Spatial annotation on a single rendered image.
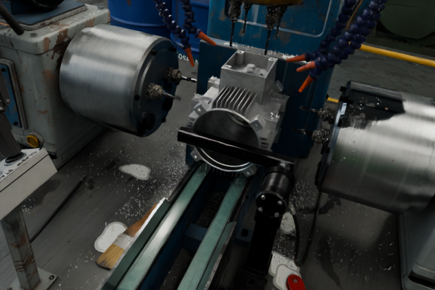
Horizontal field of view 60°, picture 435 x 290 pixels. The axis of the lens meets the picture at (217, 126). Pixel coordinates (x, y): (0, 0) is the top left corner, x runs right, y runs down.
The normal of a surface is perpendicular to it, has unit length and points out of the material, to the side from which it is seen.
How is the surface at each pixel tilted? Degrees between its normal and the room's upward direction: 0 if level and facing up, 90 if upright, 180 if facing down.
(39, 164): 68
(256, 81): 90
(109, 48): 32
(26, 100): 90
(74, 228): 0
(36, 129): 90
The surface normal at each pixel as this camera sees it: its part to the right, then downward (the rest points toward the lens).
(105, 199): 0.10, -0.83
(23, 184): 0.90, -0.07
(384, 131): -0.16, -0.27
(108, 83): -0.27, 0.11
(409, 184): -0.33, 0.40
